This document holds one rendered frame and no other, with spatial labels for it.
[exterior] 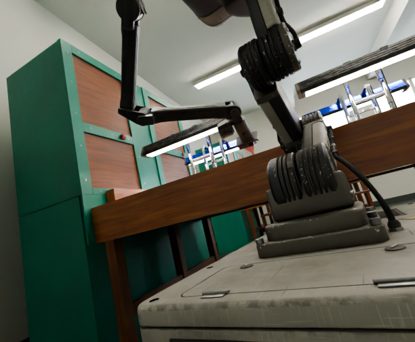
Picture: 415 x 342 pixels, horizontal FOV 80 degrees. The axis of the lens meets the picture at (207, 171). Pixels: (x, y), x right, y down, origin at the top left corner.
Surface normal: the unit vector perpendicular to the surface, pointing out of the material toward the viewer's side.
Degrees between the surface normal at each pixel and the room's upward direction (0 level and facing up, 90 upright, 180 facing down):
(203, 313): 90
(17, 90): 90
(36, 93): 90
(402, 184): 90
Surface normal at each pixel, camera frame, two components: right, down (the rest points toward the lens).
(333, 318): -0.52, -0.05
